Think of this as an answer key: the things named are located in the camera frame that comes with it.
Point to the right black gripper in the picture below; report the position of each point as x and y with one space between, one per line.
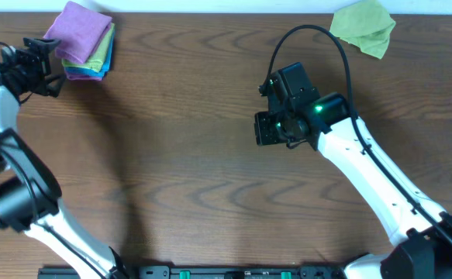
266 128

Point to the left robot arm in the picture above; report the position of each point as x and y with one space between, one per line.
30 197

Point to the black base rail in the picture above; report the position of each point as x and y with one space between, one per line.
304 272

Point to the folded blue cloth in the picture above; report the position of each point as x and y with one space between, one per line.
82 71

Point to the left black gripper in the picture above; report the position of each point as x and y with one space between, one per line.
36 66

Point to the folded green cloth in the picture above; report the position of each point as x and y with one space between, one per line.
98 61

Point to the purple microfiber cloth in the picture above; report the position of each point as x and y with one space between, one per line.
80 31

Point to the crumpled green cloth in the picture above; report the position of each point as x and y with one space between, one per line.
365 24

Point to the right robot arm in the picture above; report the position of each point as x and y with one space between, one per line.
419 228

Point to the folded purple cloth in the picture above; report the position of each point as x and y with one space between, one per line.
82 77

